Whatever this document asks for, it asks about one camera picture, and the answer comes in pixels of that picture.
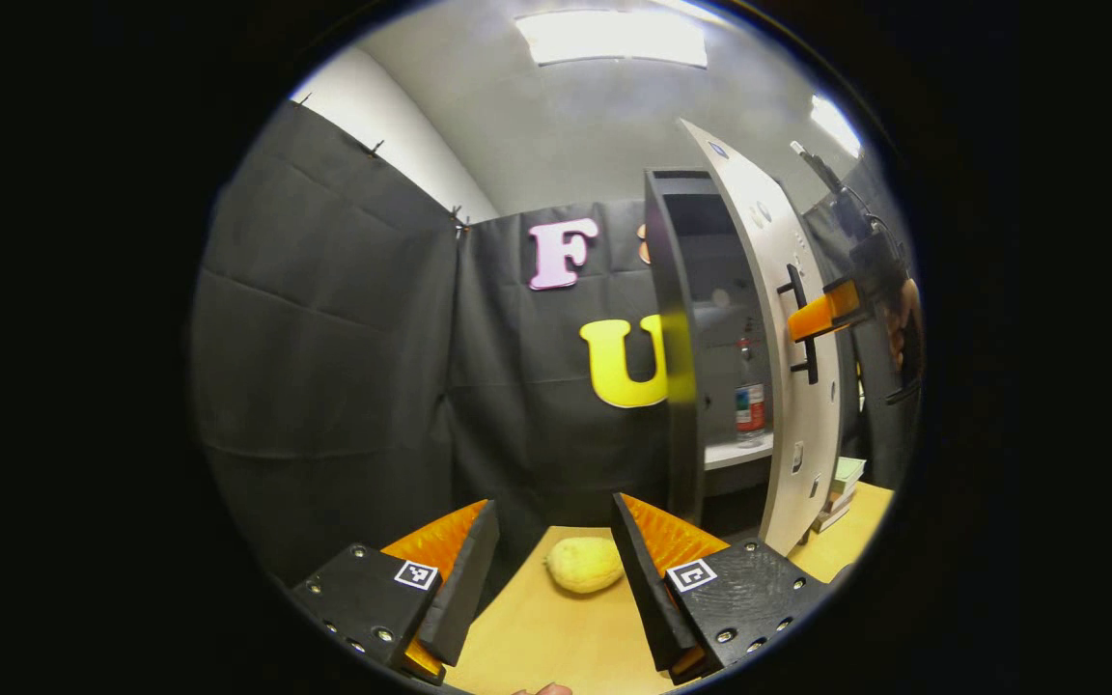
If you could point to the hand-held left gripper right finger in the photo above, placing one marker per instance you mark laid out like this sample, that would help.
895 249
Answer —
653 598

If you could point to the dark grey cabinet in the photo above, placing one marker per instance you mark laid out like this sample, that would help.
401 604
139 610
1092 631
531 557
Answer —
681 434

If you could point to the yellow round sponge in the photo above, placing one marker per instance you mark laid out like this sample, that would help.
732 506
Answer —
585 566

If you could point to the large ceiling light panel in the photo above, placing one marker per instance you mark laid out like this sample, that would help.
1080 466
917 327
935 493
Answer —
614 37

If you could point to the clear plastic bottle red label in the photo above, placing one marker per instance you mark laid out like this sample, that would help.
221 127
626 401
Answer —
750 405

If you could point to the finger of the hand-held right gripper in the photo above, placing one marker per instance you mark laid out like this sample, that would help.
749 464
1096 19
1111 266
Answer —
821 314

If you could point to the small ceiling light panel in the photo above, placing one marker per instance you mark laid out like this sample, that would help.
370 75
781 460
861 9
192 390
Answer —
834 124

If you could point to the beige cabinet door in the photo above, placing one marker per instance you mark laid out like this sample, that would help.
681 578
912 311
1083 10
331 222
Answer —
812 434

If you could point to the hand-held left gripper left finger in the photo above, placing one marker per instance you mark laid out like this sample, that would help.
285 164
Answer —
464 589

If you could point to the stack of books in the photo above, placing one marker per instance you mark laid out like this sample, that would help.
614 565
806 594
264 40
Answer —
844 483

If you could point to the black backdrop cloth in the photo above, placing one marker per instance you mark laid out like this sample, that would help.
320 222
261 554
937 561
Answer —
324 338

